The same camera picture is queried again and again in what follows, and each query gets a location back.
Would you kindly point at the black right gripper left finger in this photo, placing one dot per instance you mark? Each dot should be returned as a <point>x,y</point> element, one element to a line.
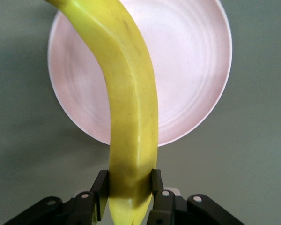
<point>79,208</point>

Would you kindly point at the yellow banana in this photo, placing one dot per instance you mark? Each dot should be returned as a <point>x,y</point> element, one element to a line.
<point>131,105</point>

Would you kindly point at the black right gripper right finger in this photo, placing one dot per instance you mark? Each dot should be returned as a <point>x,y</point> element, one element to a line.
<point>173,211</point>

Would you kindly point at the pink plate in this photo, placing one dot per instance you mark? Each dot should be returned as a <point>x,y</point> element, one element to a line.
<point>189,70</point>

